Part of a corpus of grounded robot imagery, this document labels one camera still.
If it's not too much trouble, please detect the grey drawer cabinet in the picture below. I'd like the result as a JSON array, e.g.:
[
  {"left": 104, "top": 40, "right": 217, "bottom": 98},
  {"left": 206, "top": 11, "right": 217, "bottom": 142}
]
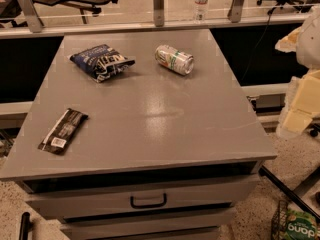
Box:
[{"left": 1, "top": 30, "right": 275, "bottom": 240}]

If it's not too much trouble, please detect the black wire basket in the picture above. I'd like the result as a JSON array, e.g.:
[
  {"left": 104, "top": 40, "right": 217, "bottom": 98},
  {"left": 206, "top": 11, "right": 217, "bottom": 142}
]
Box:
[{"left": 271, "top": 201, "right": 288, "bottom": 240}]

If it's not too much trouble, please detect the black snack bar wrapper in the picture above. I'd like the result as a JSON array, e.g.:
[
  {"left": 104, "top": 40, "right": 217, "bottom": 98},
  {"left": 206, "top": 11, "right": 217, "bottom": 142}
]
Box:
[{"left": 38, "top": 108, "right": 88, "bottom": 155}]

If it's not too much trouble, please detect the clear plastic water bottle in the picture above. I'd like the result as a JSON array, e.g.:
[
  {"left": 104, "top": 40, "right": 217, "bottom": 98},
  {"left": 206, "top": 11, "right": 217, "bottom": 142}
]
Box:
[{"left": 194, "top": 0, "right": 208, "bottom": 21}]

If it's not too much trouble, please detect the black bar lower left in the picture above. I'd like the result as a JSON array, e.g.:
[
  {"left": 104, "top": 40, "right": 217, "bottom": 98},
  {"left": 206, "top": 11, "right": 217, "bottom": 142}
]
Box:
[{"left": 18, "top": 212, "right": 31, "bottom": 240}]

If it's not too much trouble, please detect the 7up soda can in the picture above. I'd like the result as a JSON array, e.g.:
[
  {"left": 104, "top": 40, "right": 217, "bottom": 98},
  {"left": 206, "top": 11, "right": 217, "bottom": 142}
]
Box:
[{"left": 155, "top": 45, "right": 194, "bottom": 76}]

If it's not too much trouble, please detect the black drawer handle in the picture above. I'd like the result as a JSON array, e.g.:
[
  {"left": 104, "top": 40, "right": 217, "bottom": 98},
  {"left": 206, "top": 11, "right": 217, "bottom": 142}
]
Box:
[{"left": 130, "top": 193, "right": 167, "bottom": 209}]

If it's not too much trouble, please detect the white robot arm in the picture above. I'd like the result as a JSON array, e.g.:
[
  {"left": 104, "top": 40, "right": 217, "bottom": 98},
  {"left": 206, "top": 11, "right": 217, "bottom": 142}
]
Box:
[{"left": 275, "top": 6, "right": 320, "bottom": 139}]

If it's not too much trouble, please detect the blue chip bag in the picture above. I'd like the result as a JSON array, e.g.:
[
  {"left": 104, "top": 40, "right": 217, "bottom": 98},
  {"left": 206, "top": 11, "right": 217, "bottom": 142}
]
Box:
[{"left": 70, "top": 44, "right": 135, "bottom": 83}]

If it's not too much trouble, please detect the metal railing frame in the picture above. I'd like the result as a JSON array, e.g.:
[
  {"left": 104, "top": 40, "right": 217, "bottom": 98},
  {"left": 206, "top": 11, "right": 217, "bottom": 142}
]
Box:
[{"left": 0, "top": 0, "right": 320, "bottom": 40}]

